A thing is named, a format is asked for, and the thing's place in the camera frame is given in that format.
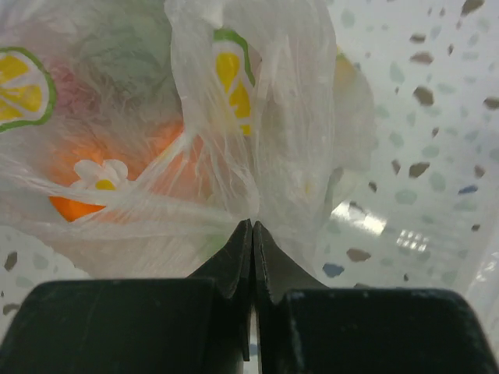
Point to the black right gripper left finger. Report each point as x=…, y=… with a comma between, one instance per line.
x=230, y=269

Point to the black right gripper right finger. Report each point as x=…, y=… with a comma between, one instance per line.
x=277, y=277

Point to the clear printed plastic bag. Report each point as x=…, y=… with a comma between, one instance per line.
x=287, y=124

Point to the orange in clear bag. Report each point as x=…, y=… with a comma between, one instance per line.
x=106, y=165

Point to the red fruit in clear bag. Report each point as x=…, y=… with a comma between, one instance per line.
x=75, y=98

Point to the white plastic basket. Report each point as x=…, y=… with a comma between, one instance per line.
x=482, y=292

